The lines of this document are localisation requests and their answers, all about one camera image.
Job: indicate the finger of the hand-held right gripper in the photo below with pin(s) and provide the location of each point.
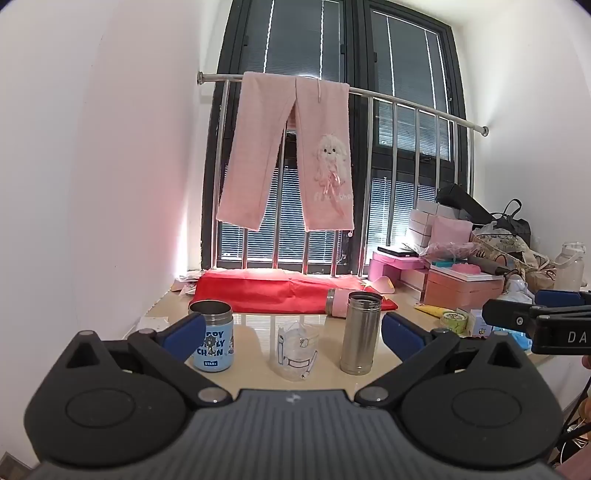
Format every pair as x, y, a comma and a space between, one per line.
556, 298
505, 314

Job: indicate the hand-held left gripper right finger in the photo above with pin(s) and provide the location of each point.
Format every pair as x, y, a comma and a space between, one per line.
402, 337

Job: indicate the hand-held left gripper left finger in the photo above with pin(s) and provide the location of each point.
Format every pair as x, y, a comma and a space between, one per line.
182, 332

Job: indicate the clear printed plastic cup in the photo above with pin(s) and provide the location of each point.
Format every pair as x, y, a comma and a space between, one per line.
298, 353

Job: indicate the blue printed metal cup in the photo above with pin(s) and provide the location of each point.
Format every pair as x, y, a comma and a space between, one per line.
212, 339

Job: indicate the white plastic bag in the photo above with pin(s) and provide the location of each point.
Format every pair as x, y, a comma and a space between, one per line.
517, 290

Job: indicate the small white carton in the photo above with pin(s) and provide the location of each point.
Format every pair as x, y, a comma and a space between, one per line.
478, 323

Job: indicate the white paper sheet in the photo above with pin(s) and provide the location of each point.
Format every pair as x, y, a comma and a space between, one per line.
154, 322

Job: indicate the clear plastic bottle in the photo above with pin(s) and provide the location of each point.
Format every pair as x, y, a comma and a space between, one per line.
570, 270

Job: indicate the yellow tube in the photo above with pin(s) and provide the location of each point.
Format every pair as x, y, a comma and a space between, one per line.
429, 310

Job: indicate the stainless steel tumbler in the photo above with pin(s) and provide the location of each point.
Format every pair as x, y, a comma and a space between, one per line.
361, 334

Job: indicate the crumpled papers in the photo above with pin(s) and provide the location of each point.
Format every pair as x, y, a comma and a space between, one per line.
184, 284

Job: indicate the salmon pink box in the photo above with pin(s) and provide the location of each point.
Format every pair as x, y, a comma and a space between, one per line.
461, 290

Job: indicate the green tape roll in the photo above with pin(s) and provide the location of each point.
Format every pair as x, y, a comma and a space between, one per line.
454, 321

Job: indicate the beige patterned bag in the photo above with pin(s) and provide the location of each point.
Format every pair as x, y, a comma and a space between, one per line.
508, 249

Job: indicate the pink thermos bottle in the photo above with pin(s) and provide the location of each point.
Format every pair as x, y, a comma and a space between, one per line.
341, 303

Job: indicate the bright pink box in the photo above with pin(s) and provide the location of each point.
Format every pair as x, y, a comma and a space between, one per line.
397, 267

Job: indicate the pink plastic wrapper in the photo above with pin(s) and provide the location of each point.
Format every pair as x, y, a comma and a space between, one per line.
455, 251

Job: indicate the black flat case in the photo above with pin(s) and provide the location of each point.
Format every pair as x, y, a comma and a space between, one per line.
398, 251

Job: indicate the red cloth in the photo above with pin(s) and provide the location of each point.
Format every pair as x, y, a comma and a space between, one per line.
263, 290

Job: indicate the light pink box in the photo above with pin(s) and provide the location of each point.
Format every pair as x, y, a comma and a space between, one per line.
450, 230

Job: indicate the stack of white boxes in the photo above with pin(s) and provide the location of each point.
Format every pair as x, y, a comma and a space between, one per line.
422, 226

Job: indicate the black handbag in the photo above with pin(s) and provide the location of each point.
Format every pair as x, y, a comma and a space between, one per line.
466, 201

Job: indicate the pink fleece pants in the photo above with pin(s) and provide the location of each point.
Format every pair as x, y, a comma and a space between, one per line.
323, 152

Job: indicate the metal window railing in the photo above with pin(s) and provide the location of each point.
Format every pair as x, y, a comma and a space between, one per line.
392, 99

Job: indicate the black framed window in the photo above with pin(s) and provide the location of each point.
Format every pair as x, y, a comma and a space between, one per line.
397, 50

